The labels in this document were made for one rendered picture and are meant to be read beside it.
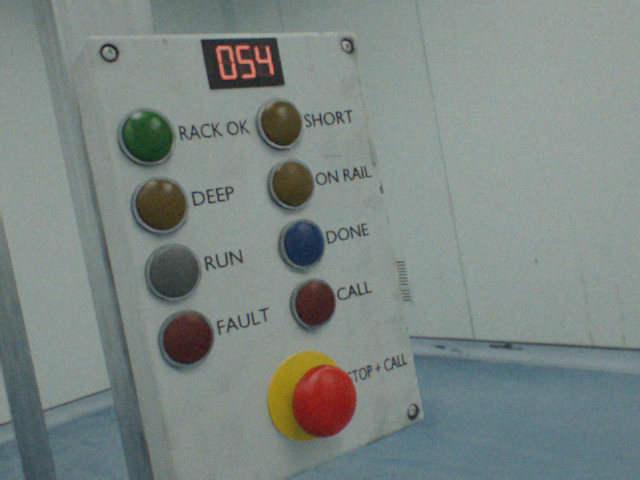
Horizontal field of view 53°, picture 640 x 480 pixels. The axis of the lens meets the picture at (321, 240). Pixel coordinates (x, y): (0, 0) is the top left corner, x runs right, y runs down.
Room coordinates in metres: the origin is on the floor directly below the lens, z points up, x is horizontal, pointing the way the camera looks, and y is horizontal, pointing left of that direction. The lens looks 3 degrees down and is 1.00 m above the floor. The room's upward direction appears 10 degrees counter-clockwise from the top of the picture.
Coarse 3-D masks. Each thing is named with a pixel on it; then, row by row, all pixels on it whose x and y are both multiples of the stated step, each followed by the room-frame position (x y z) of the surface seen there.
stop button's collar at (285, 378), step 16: (304, 352) 0.37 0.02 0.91; (288, 368) 0.37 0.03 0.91; (304, 368) 0.37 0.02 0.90; (368, 368) 0.40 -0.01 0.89; (384, 368) 0.40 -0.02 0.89; (272, 384) 0.36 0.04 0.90; (288, 384) 0.36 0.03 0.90; (272, 400) 0.36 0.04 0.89; (288, 400) 0.36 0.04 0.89; (272, 416) 0.36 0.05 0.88; (288, 416) 0.36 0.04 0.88; (288, 432) 0.36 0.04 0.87; (304, 432) 0.37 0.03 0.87
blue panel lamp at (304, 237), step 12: (300, 228) 0.37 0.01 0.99; (312, 228) 0.38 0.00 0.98; (288, 240) 0.37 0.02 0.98; (300, 240) 0.37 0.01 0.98; (312, 240) 0.38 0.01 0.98; (288, 252) 0.37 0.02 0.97; (300, 252) 0.37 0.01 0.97; (312, 252) 0.38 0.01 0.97; (300, 264) 0.37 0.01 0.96; (312, 264) 0.38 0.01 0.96
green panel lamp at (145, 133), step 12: (132, 120) 0.33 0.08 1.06; (144, 120) 0.33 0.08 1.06; (156, 120) 0.34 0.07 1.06; (132, 132) 0.33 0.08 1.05; (144, 132) 0.33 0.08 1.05; (156, 132) 0.33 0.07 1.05; (168, 132) 0.34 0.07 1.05; (132, 144) 0.33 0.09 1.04; (144, 144) 0.33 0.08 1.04; (156, 144) 0.33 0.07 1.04; (168, 144) 0.34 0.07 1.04; (144, 156) 0.33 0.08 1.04; (156, 156) 0.33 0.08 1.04
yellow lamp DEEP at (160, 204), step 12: (156, 180) 0.33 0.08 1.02; (144, 192) 0.33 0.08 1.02; (156, 192) 0.33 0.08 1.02; (168, 192) 0.33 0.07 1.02; (180, 192) 0.34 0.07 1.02; (144, 204) 0.33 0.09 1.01; (156, 204) 0.33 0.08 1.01; (168, 204) 0.33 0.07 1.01; (180, 204) 0.34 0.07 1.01; (144, 216) 0.33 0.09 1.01; (156, 216) 0.33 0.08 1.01; (168, 216) 0.33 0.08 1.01; (180, 216) 0.34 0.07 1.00; (156, 228) 0.33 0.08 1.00; (168, 228) 0.34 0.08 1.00
